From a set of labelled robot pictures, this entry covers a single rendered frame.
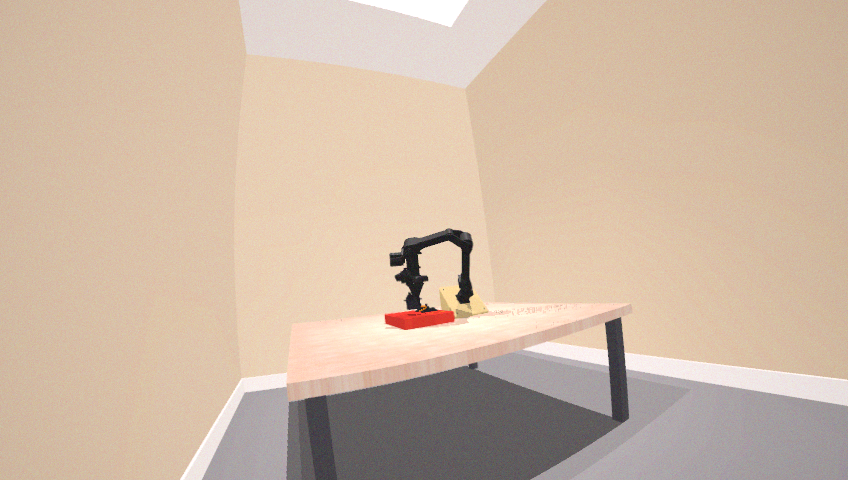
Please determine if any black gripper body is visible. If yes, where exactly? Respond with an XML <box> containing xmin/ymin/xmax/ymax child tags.
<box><xmin>401</xmin><ymin>264</ymin><xmax>429</xmax><ymax>284</ymax></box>

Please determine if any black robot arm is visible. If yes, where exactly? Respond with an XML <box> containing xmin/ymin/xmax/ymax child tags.
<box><xmin>389</xmin><ymin>228</ymin><xmax>474</xmax><ymax>304</ymax></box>

